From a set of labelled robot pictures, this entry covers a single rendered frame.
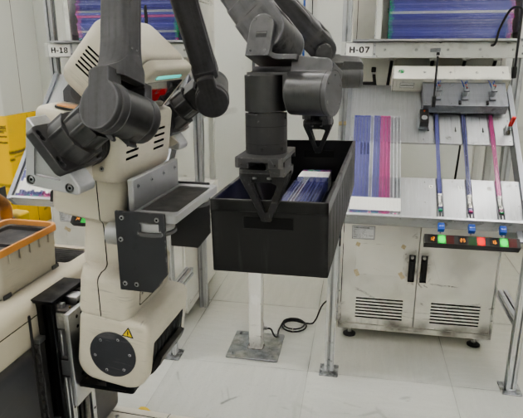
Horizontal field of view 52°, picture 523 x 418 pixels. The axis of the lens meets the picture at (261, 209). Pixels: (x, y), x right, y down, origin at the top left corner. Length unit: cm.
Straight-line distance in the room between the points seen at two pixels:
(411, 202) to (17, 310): 148
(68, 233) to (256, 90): 224
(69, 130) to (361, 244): 179
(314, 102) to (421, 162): 343
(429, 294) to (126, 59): 199
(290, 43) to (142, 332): 66
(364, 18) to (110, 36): 189
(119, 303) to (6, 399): 32
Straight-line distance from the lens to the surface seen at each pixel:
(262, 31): 72
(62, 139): 89
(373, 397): 231
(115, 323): 115
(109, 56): 88
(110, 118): 81
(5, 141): 432
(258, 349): 255
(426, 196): 219
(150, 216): 100
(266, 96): 70
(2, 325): 123
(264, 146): 71
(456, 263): 254
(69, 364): 130
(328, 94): 67
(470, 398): 241
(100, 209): 110
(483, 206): 220
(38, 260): 137
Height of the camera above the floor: 132
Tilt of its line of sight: 16 degrees down
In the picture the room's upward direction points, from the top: straight up
